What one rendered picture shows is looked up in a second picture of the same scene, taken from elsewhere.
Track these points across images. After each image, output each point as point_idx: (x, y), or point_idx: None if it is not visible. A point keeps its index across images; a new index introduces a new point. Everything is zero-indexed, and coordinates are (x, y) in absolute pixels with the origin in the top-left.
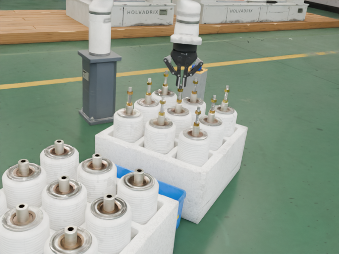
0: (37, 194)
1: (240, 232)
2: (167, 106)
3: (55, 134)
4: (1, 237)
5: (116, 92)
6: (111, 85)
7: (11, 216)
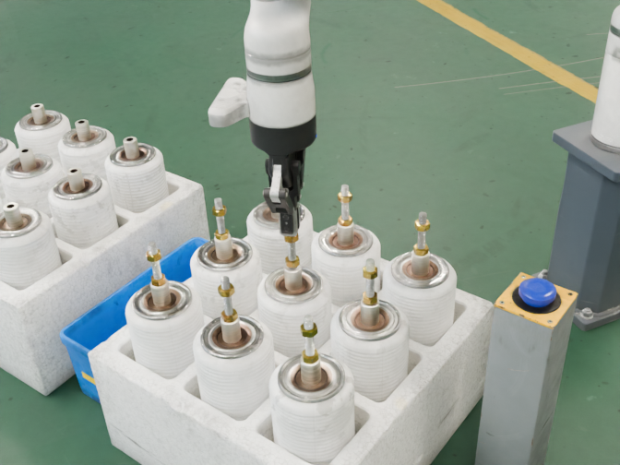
0: (65, 166)
1: None
2: (384, 293)
3: (467, 238)
4: None
5: None
6: (588, 230)
7: None
